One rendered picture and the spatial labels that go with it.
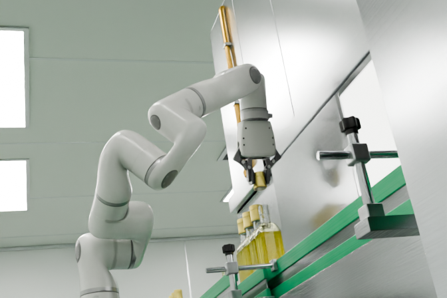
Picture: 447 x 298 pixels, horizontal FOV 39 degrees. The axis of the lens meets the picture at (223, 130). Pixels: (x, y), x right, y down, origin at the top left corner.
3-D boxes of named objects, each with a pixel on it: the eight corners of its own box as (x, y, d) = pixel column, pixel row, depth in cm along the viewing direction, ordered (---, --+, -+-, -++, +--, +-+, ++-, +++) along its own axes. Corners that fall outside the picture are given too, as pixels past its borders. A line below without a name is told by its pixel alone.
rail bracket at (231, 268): (283, 294, 142) (273, 240, 147) (211, 300, 137) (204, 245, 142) (279, 297, 144) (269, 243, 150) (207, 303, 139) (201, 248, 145)
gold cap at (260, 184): (269, 185, 167) (266, 170, 169) (256, 186, 166) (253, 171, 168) (265, 190, 170) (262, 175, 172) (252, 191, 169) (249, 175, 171)
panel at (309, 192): (505, 149, 102) (446, -19, 116) (490, 149, 101) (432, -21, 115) (300, 279, 179) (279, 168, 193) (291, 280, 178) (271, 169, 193)
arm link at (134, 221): (92, 181, 152) (156, 183, 159) (76, 251, 165) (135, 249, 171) (98, 207, 145) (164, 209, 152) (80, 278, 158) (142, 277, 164)
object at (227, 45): (253, 174, 217) (225, 3, 247) (245, 174, 216) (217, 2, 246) (251, 177, 220) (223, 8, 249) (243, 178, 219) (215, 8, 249)
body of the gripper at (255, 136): (267, 120, 177) (270, 159, 175) (232, 120, 174) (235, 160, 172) (276, 114, 170) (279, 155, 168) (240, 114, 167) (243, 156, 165)
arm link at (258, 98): (231, 63, 164) (206, 72, 171) (233, 102, 162) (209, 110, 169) (270, 72, 174) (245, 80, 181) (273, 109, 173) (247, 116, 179)
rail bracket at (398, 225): (469, 265, 82) (422, 112, 91) (352, 275, 77) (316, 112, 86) (447, 274, 86) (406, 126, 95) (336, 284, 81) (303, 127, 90)
